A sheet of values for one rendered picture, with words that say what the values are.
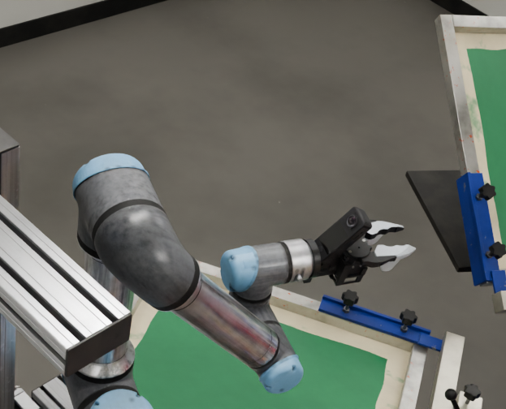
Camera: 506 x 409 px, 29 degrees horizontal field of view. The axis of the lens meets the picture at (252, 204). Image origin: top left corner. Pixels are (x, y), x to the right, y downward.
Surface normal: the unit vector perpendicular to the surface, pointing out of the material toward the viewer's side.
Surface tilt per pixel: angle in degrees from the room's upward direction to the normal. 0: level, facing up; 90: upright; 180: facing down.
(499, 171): 32
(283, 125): 0
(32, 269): 0
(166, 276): 64
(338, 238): 59
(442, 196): 0
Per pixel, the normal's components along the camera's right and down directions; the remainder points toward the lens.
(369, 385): 0.17, -0.76
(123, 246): -0.25, 0.02
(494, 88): 0.26, -0.29
